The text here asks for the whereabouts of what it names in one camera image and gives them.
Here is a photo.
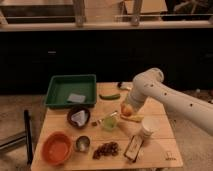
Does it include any red yellow apple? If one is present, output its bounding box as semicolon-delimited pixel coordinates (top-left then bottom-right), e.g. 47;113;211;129
121;103;133;116

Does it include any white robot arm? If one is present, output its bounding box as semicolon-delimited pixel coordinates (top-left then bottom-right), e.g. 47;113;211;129
125;68;213;136

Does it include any grey sponge in tray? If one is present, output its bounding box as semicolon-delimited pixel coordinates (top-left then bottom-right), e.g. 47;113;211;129
68;93;86;103

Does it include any green plastic tray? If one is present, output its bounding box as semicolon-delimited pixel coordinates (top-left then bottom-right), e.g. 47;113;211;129
45;74;97;109

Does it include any metal spoon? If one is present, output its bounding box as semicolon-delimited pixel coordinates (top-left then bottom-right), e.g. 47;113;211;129
97;110;118;124

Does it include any green plastic cup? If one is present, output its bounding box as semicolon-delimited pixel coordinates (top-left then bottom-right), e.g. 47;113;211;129
101;116;117;131

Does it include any white crumpled paper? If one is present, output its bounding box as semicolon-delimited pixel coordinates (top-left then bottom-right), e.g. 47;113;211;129
71;110;87;126

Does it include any dark brown bowl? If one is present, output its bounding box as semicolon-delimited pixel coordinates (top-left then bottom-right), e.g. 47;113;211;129
67;106;90;128

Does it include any white plastic cup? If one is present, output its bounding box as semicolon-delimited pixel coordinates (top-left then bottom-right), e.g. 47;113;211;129
141;116;159;136

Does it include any bunch of dark grapes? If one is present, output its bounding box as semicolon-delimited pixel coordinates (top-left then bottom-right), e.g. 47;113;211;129
93;142;119;159

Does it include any small metal cup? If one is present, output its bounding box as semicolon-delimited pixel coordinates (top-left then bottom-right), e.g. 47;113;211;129
75;136;90;152

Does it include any orange plastic bowl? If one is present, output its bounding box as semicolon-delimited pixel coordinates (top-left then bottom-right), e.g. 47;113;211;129
41;131;73;166

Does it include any black metal stand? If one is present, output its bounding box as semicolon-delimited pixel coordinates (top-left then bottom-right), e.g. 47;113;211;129
24;110;33;164

